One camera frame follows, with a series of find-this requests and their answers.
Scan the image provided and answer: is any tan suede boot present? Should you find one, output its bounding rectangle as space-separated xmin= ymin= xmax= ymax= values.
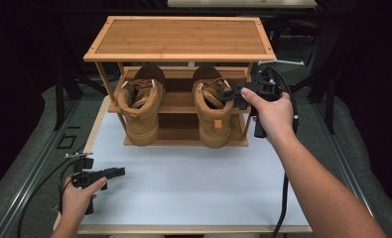
xmin=115 ymin=63 xmax=168 ymax=148
xmin=192 ymin=64 xmax=235 ymax=150

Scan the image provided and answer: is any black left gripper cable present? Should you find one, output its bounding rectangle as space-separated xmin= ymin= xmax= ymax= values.
xmin=16 ymin=143 xmax=95 ymax=238

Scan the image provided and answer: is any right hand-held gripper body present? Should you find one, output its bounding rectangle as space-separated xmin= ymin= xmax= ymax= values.
xmin=249 ymin=59 xmax=306 ymax=139

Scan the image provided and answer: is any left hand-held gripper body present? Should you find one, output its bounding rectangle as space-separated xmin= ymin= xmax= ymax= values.
xmin=64 ymin=151 xmax=109 ymax=216

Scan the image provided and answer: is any black metal stand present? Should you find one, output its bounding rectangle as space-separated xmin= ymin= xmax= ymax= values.
xmin=48 ymin=19 xmax=108 ymax=131
xmin=276 ymin=19 xmax=337 ymax=135

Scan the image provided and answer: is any three-tier wooden shoe rack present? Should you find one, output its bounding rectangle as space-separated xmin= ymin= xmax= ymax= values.
xmin=82 ymin=15 xmax=278 ymax=148

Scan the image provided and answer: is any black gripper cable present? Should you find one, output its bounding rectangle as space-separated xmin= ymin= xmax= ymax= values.
xmin=16 ymin=143 xmax=95 ymax=238
xmin=265 ymin=66 xmax=301 ymax=238

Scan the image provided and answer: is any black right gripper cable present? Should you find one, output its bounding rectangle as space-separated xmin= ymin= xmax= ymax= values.
xmin=265 ymin=66 xmax=301 ymax=238

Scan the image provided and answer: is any person's left hand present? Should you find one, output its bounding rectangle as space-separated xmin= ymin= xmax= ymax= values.
xmin=61 ymin=177 xmax=108 ymax=223

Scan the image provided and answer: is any person's right hand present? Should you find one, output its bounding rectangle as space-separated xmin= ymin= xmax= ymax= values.
xmin=240 ymin=86 xmax=296 ymax=144

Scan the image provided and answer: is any grey metal floor rail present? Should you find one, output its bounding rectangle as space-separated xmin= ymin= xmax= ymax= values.
xmin=0 ymin=98 xmax=82 ymax=238
xmin=312 ymin=98 xmax=385 ymax=238

